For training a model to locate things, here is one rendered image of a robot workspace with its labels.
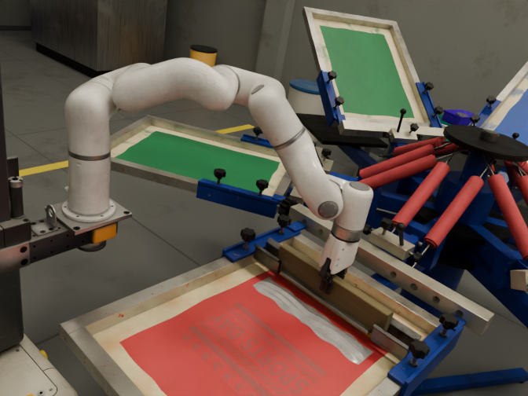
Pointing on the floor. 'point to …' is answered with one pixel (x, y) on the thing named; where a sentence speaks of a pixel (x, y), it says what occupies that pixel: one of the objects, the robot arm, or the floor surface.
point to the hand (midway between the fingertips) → (331, 282)
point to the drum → (208, 55)
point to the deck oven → (99, 32)
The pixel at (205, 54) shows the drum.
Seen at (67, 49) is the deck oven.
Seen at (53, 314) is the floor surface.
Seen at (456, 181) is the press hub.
